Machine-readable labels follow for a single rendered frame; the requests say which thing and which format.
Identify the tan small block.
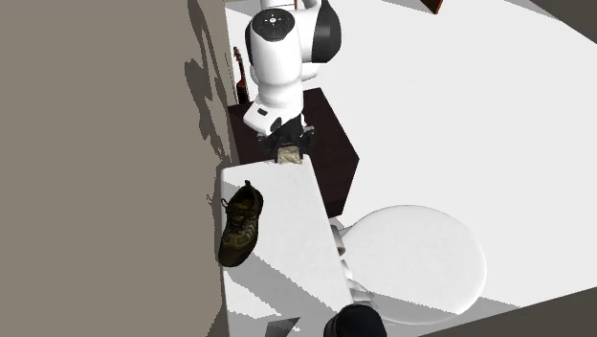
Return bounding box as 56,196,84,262
276,145,304,166

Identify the brown guitar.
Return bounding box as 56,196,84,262
232,45,252,105

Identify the olive green shoe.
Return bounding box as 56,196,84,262
216,179,265,269

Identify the white toilet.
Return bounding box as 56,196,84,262
215,156,489,337

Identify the black round object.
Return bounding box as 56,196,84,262
322,303,388,337

